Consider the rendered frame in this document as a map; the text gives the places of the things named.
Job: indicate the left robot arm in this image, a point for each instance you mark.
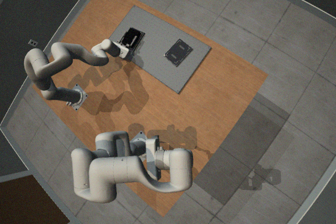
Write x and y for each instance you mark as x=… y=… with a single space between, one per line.
x=39 y=70

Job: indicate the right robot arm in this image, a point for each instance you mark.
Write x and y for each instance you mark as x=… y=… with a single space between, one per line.
x=95 y=178

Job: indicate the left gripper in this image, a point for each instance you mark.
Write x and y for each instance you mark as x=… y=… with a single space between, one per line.
x=124 y=52

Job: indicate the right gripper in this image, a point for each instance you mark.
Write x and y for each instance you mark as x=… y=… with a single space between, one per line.
x=152 y=145

